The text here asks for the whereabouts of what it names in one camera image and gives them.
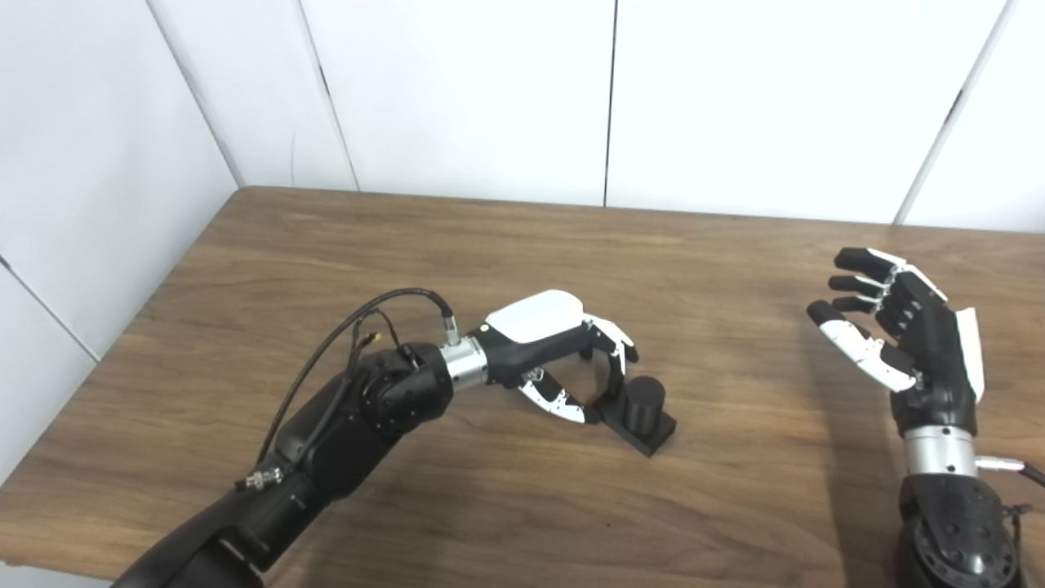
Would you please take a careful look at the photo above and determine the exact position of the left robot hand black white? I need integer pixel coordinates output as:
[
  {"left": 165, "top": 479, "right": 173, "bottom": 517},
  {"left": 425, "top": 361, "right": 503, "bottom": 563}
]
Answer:
[{"left": 469, "top": 289, "right": 641, "bottom": 426}]

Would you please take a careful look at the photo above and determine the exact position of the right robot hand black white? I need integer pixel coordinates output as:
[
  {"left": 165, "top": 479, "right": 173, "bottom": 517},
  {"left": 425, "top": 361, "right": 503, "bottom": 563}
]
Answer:
[{"left": 807, "top": 247, "right": 986, "bottom": 439}]

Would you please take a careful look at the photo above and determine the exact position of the black peg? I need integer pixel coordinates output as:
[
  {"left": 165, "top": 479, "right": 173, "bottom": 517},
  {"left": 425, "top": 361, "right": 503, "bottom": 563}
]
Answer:
[{"left": 594, "top": 376, "right": 678, "bottom": 457}]

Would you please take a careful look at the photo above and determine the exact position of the thin black left arm wire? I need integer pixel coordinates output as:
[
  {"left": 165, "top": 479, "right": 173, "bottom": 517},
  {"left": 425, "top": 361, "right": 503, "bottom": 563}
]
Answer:
[{"left": 347, "top": 309, "right": 421, "bottom": 372}]

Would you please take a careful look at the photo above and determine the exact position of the thin black arm wire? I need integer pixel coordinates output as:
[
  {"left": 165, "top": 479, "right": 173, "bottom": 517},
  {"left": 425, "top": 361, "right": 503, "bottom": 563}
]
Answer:
[
  {"left": 1006, "top": 502, "right": 1031, "bottom": 560},
  {"left": 347, "top": 309, "right": 421, "bottom": 372}
]

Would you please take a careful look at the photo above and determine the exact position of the thin black right arm wire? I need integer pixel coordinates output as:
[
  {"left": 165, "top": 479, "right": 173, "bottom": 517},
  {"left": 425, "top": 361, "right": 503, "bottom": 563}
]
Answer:
[{"left": 1006, "top": 502, "right": 1031, "bottom": 560}]

